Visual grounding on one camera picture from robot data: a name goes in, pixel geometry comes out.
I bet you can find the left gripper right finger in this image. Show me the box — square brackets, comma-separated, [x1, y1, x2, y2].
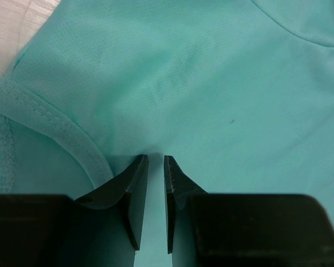
[164, 156, 334, 266]

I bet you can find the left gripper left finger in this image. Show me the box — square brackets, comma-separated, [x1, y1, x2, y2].
[58, 155, 149, 266]

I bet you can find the teal t shirt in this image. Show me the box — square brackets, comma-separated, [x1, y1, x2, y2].
[0, 1, 334, 266]

